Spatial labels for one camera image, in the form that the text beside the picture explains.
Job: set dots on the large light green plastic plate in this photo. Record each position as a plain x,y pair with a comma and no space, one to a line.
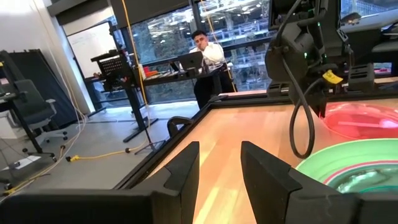
326,155

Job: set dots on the black standing desk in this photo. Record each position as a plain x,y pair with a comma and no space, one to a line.
133,99

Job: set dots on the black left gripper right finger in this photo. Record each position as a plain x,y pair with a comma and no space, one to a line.
280,199

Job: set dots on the grey office chair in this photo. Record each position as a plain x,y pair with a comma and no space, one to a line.
34,102
46,71

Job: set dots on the black tripod stand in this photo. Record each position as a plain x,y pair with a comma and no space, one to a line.
149,147

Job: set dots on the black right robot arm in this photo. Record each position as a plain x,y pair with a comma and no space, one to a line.
329,18

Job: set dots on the black laptop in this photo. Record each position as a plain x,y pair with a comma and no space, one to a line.
190,60

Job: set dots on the red translucent small plate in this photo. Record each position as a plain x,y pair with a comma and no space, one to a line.
360,121

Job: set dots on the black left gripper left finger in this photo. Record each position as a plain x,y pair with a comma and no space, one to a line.
93,207

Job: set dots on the person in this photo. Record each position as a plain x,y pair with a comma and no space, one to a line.
211,54

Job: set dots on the white whiteboard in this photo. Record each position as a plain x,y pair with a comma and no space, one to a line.
90,49

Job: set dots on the black frame clamp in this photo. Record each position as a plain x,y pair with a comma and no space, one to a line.
178,122

